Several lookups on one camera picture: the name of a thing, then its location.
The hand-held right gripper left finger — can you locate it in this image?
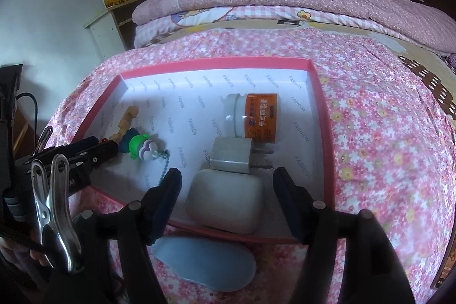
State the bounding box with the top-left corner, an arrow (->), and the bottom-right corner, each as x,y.
75,168 -> 184,304

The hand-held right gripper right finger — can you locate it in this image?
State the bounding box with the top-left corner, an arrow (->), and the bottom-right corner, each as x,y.
272,167 -> 417,304

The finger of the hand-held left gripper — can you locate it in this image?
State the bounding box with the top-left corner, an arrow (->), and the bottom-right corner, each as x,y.
33,136 -> 99,160
66,141 -> 119,169

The green-headed doll keychain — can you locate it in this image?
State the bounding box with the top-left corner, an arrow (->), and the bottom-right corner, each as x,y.
117,128 -> 170,191

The white rounded case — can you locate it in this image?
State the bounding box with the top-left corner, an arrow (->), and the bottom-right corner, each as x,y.
185,169 -> 264,234

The white charger plug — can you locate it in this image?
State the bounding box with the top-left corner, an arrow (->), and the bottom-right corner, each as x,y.
209,136 -> 274,174

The light blue shoehorn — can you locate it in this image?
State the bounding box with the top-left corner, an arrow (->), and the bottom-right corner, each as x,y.
152,237 -> 257,292

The white jar with orange label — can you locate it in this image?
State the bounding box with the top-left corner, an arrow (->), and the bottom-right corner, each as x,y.
224,93 -> 280,144

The pink cardboard box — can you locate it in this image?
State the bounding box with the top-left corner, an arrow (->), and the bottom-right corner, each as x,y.
71,56 -> 337,246

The person's left hand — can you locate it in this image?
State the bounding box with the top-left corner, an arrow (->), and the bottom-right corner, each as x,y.
30,246 -> 54,267

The metal spring clip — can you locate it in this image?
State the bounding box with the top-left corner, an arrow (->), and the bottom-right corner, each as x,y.
30,154 -> 84,272
35,126 -> 54,152

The pink floral bed sheet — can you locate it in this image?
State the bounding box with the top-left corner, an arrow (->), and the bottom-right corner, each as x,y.
48,28 -> 456,304

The white wooden shelf unit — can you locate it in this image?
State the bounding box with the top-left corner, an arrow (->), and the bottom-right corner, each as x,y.
84,0 -> 161,60

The checkered cartoon blanket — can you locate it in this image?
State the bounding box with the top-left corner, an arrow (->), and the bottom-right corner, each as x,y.
133,5 -> 378,48

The black cable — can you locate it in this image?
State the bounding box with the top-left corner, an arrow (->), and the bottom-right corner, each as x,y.
16,93 -> 39,141

